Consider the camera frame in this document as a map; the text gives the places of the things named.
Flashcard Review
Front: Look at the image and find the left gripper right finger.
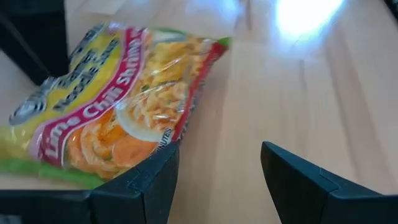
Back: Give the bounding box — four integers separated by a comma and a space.
261, 141, 398, 224

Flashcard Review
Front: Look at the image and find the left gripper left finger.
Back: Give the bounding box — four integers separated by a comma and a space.
91, 143, 180, 224

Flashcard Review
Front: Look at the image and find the lime chili shrimp noodle pack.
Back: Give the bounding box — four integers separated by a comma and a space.
0, 21, 233, 191

